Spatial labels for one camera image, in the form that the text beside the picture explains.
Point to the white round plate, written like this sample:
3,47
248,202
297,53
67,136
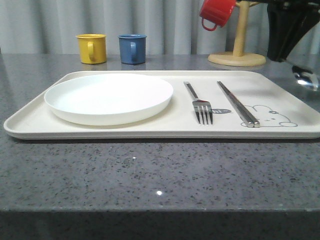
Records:
109,99

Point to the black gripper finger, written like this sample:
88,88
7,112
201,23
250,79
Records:
275,15
300,27

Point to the blue enamel mug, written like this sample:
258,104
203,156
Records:
132,48

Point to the steel fork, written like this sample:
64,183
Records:
202,108

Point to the grey curtain backdrop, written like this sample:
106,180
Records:
51,26

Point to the yellow enamel mug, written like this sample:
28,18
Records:
92,48

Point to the cream rabbit serving tray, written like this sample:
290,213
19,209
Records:
281,115

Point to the steel spoon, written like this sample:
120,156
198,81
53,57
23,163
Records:
306,78

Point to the wooden mug tree stand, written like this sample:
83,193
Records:
238,57

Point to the red enamel mug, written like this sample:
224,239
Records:
217,12

